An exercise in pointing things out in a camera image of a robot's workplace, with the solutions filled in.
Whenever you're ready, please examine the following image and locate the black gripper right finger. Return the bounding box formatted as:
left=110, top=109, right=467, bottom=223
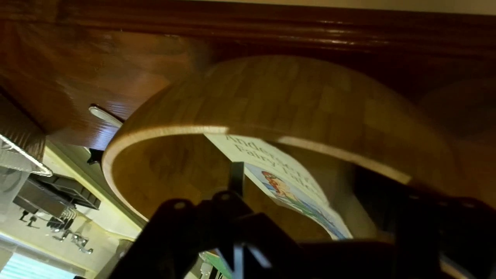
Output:
left=355, top=169, right=496, bottom=279

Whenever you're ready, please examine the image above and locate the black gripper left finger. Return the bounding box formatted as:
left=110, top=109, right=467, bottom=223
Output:
left=108, top=160, right=332, bottom=279

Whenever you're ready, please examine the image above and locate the white fairy tales book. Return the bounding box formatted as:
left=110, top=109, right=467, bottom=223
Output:
left=203, top=132, right=356, bottom=242

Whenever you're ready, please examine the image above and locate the round wooden bowl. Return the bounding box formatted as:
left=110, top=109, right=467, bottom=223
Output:
left=101, top=54, right=462, bottom=245

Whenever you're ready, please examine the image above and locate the dark wooden counter ledge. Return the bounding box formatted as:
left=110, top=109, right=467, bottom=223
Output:
left=0, top=0, right=496, bottom=157

